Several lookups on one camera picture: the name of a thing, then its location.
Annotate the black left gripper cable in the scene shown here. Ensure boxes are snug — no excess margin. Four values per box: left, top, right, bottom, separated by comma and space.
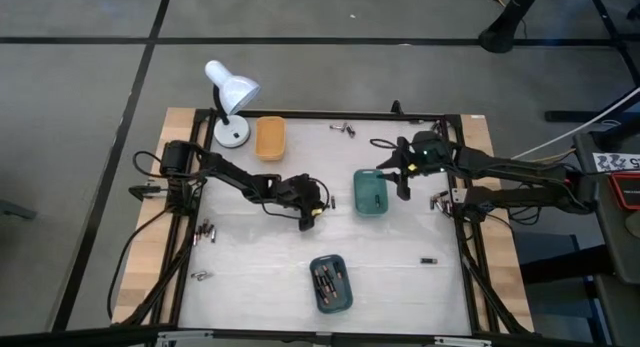
258, 176, 333, 222

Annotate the slate blue plastic bin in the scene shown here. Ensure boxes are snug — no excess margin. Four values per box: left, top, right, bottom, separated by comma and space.
308, 253, 355, 315

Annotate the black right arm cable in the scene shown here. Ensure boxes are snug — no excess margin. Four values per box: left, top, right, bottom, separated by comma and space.
505, 205, 544, 227

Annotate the dark equipment cart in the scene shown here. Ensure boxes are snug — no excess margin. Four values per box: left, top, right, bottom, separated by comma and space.
572, 130, 640, 347

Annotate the black stand pole with base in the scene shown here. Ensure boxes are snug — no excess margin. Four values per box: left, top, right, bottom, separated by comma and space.
477, 0, 546, 55

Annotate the white cable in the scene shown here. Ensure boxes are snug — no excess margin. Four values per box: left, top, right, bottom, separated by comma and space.
508, 85, 640, 162

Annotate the red framed device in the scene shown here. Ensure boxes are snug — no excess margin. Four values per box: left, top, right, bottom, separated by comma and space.
608, 170, 640, 212

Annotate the black table leg frame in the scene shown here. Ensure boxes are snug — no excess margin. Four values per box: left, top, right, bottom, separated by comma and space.
543, 0, 640, 124

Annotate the white desk lamp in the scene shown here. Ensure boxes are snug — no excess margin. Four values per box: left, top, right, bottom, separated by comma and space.
203, 59, 262, 150

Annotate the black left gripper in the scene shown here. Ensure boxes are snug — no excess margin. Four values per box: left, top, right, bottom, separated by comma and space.
277, 173, 327, 233

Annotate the black overhead crossbar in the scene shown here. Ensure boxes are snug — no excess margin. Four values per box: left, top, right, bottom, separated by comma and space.
0, 325, 640, 347

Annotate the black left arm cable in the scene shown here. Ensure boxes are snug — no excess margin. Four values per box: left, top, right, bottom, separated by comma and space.
106, 150, 169, 322

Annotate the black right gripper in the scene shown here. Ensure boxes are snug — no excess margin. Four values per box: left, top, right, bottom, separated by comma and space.
375, 130, 454, 202

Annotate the yellow plastic bin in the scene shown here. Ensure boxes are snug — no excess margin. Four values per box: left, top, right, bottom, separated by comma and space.
253, 115, 288, 163

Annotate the teal plastic bin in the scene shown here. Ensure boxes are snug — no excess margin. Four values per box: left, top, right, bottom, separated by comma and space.
352, 168, 390, 219

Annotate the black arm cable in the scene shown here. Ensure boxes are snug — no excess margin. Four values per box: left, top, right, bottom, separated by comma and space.
106, 150, 169, 322
505, 205, 544, 227

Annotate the white fiducial marker label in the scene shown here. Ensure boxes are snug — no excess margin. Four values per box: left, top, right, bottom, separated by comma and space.
592, 151, 640, 174

